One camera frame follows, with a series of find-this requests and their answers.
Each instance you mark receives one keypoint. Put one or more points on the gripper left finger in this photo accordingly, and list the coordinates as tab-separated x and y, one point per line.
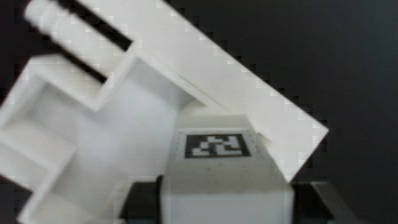
137	203

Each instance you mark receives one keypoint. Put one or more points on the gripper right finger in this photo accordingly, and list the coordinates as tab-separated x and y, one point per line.
320	207

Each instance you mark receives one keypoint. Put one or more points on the white chair seat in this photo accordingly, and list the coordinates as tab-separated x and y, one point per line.
89	115

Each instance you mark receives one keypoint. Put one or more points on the white chair leg block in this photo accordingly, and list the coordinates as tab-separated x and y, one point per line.
222	186

